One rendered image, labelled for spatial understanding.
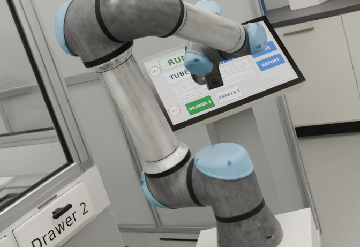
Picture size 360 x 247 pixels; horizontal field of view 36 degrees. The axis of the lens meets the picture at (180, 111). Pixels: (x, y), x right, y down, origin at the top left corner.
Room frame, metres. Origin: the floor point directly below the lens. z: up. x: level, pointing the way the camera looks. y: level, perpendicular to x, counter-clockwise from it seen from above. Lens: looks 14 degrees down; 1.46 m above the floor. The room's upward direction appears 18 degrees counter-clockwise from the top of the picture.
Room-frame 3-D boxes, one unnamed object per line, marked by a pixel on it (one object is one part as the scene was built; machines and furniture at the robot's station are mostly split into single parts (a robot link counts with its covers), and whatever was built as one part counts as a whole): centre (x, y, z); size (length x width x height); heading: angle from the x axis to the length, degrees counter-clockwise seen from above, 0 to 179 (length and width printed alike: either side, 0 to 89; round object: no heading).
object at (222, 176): (1.16, -0.05, 1.00); 0.13 x 0.12 x 0.14; 54
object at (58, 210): (1.53, 0.42, 0.91); 0.07 x 0.04 x 0.01; 144
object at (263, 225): (1.15, -0.06, 0.88); 0.15 x 0.15 x 0.10
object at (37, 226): (1.55, 0.44, 0.87); 0.29 x 0.02 x 0.11; 144
